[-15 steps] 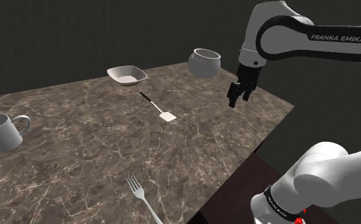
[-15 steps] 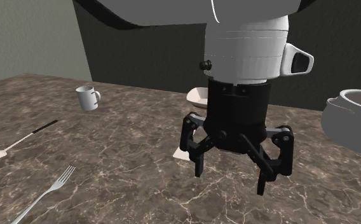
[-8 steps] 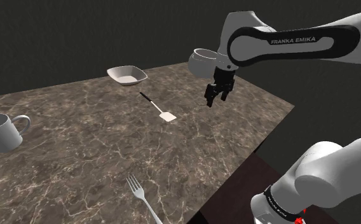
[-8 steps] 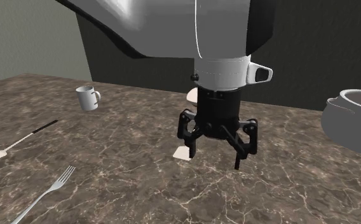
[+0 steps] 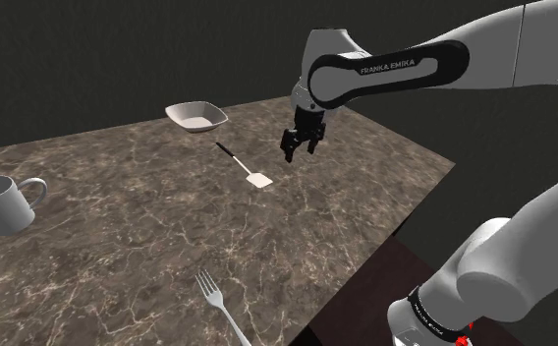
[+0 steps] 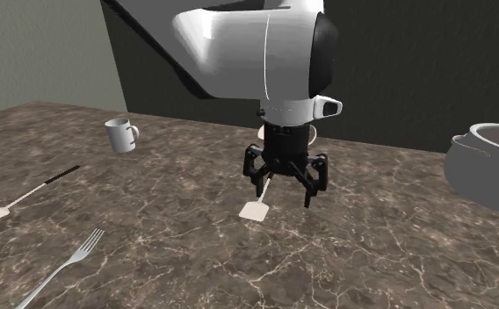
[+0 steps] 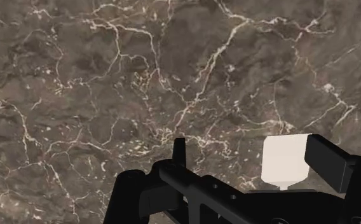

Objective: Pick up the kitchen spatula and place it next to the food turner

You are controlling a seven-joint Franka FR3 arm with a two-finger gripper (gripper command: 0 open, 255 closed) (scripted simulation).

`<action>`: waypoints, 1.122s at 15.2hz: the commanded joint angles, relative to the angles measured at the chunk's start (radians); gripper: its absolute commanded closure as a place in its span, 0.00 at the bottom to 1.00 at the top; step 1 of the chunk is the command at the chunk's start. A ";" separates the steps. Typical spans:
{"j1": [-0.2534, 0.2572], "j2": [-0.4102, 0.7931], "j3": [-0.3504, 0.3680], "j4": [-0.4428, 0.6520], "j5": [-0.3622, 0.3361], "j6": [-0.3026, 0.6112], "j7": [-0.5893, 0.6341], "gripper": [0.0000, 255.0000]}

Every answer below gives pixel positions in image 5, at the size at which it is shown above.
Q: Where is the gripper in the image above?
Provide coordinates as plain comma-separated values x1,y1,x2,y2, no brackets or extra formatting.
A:
280,105,327,164

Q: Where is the white square bowl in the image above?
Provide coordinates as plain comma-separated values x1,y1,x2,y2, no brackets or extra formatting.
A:
164,100,230,135

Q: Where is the silver fork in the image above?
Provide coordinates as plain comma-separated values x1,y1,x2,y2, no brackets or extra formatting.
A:
195,268,253,346

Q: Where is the grey mug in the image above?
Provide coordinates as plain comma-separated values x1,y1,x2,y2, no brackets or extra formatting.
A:
0,175,49,237

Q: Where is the white spatula with black handle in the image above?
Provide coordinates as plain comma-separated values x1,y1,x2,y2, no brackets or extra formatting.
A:
214,142,274,189

